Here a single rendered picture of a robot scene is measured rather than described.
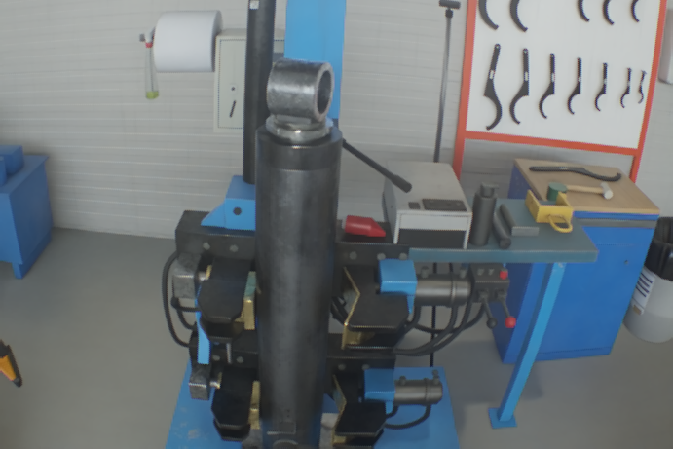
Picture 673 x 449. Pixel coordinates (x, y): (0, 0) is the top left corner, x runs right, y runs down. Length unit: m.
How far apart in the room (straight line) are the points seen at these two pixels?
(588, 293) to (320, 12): 1.97
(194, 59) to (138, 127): 1.53
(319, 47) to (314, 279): 0.70
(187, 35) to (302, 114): 0.97
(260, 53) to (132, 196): 2.36
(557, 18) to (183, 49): 2.31
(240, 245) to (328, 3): 0.79
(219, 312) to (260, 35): 0.80
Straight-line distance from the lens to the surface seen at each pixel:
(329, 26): 1.81
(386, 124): 3.58
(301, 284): 1.57
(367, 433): 1.91
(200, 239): 1.85
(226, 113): 2.34
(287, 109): 1.42
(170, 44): 2.30
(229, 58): 2.29
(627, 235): 2.93
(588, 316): 3.12
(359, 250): 1.82
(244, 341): 2.13
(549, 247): 1.99
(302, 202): 1.45
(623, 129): 4.06
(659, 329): 3.61
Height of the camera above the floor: 1.96
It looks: 24 degrees down
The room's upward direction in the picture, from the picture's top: 3 degrees clockwise
